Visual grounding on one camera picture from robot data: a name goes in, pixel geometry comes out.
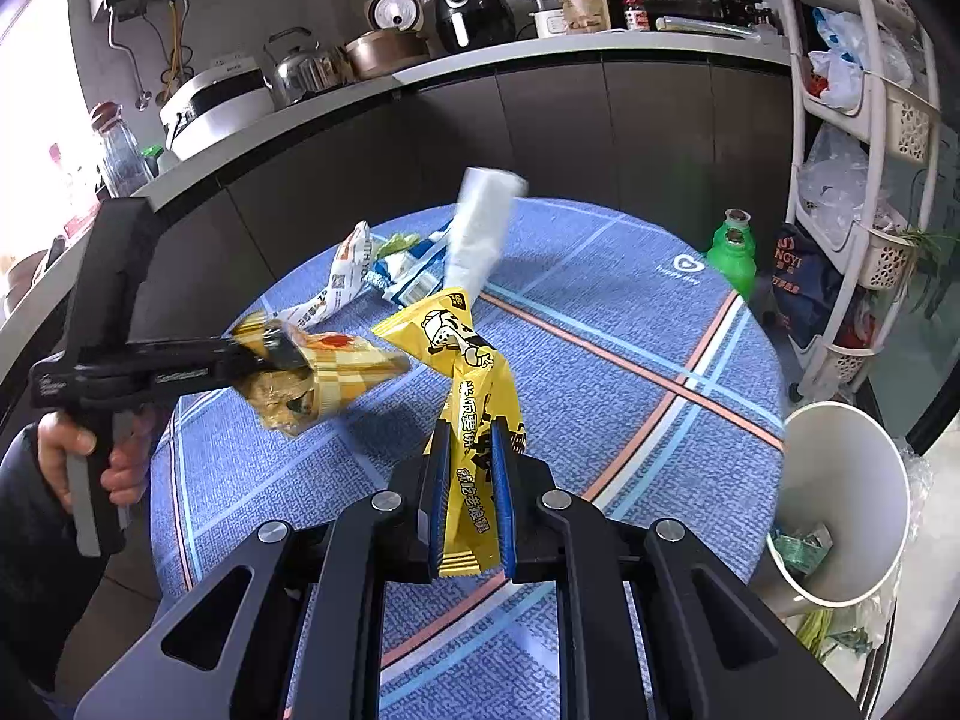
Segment long wrap box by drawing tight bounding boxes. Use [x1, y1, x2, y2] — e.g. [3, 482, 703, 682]
[655, 15, 751, 38]

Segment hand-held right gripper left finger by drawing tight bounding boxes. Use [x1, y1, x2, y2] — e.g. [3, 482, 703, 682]
[73, 420, 455, 720]

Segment white storage rack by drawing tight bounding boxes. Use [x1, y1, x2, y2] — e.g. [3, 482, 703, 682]
[772, 0, 942, 402]

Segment round white rice cooker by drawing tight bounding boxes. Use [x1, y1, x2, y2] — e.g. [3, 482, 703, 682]
[365, 0, 425, 35]

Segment green plant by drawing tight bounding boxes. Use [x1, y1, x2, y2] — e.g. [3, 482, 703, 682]
[896, 225, 960, 316]

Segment dark blue bag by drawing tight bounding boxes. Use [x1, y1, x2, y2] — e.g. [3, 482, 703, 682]
[769, 223, 845, 350]

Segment plastic oil bottle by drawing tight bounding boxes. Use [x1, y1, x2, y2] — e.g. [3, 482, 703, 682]
[45, 142, 98, 241]

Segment gold white wrapper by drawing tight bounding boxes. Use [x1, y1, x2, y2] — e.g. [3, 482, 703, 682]
[281, 221, 391, 331]

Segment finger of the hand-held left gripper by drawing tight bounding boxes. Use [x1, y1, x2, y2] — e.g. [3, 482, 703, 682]
[225, 330, 310, 385]

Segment white bin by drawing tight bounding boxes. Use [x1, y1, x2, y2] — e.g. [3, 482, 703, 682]
[765, 403, 912, 608]

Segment green plastic bottle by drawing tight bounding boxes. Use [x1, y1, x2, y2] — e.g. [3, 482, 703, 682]
[705, 208, 757, 301]

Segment large white rice cooker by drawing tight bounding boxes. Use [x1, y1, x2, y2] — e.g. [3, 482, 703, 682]
[160, 52, 275, 155]

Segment clear plastic bags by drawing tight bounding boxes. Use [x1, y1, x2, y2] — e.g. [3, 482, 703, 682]
[799, 124, 893, 248]

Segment person's left forearm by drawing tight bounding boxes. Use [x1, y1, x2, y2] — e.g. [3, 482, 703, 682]
[0, 424, 83, 691]

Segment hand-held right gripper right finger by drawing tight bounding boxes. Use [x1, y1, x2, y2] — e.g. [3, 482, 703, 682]
[499, 427, 863, 720]

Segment teal white wrapper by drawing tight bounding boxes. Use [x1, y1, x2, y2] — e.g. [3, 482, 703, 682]
[769, 523, 832, 578]

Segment gold orange snack bag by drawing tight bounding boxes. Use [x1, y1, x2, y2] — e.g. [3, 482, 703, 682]
[229, 315, 412, 437]

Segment blue plaid tablecloth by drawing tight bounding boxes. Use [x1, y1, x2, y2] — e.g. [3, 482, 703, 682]
[150, 199, 787, 720]

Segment person's left hand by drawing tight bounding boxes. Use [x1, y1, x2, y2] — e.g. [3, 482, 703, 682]
[39, 412, 155, 507]

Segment white plastic bags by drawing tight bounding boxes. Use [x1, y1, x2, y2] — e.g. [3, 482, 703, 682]
[806, 7, 912, 110]

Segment yellow snack wrapper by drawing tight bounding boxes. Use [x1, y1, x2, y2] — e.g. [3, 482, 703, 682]
[373, 286, 530, 578]

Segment black air fryer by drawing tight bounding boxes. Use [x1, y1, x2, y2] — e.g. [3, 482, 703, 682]
[433, 0, 518, 55]

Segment blue white striped wrapper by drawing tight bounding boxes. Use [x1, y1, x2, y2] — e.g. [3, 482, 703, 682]
[364, 221, 458, 305]

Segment glass jar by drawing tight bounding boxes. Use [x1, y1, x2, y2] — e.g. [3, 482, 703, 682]
[90, 101, 155, 200]

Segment copper pot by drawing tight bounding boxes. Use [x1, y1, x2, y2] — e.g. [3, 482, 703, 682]
[343, 28, 432, 80]

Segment steel kettle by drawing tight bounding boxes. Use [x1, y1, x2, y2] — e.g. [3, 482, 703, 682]
[262, 28, 346, 107]

